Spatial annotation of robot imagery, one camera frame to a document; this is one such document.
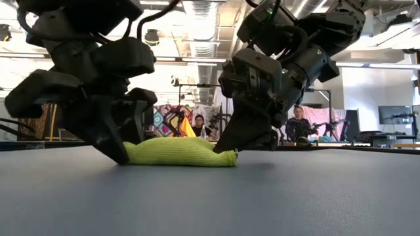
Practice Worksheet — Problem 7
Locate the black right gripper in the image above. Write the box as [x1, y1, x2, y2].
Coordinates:
[213, 44, 341, 154]

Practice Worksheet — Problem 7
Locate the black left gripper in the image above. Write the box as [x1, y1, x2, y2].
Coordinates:
[5, 41, 158, 165]

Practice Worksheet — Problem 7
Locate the yellow-green microfibre towel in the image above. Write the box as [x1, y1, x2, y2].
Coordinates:
[123, 136, 238, 168]

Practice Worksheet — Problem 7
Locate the person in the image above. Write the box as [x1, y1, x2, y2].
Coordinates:
[284, 104, 313, 144]
[191, 113, 213, 138]

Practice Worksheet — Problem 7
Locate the colourful patchwork quilt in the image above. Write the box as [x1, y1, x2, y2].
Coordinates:
[152, 104, 195, 138]

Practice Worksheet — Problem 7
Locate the white patterned cloth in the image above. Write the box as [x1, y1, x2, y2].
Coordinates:
[192, 104, 221, 127]

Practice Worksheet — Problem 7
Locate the pink cloth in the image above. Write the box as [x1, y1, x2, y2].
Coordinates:
[301, 105, 347, 141]

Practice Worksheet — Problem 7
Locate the orange yellow cloth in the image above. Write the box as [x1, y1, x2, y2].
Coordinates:
[178, 116, 197, 138]

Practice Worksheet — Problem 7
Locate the brown patterned cloth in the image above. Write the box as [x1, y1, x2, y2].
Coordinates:
[18, 113, 50, 141]

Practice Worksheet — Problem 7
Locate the black ceiling device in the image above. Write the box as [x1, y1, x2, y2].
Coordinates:
[144, 28, 161, 47]

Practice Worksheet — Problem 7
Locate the black upright panel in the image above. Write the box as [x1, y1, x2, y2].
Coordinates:
[343, 109, 361, 142]

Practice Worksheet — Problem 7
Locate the long ceiling light bar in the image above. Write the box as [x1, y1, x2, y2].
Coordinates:
[156, 56, 420, 70]

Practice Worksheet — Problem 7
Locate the dark desk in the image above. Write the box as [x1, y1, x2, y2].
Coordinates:
[354, 130, 420, 149]

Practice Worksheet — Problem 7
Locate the grey screen computer monitor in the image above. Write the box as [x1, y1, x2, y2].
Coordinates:
[377, 105, 413, 126]

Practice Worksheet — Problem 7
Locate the black ceiling spotlight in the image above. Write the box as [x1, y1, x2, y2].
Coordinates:
[0, 24, 12, 42]

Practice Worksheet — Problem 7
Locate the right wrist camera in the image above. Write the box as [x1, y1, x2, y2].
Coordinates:
[219, 48, 285, 99]

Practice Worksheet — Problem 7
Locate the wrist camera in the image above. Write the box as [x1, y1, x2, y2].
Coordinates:
[219, 48, 285, 99]
[90, 37, 158, 79]

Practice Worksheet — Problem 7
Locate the yellow hanging cable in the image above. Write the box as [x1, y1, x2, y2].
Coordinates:
[49, 104, 58, 142]

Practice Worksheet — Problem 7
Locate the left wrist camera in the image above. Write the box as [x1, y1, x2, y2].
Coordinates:
[90, 37, 158, 79]

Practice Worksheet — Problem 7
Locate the black table frame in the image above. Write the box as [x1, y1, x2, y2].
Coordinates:
[0, 140, 420, 155]

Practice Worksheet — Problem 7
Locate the black frame stand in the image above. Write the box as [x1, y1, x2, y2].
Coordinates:
[178, 83, 227, 138]
[306, 87, 332, 144]

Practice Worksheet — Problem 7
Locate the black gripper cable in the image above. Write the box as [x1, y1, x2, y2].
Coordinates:
[136, 0, 181, 42]

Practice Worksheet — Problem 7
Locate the black curved hose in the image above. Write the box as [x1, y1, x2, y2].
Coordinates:
[0, 117, 35, 138]

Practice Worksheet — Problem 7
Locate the wide ribbed silver duct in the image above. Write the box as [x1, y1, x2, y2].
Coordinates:
[182, 0, 220, 106]

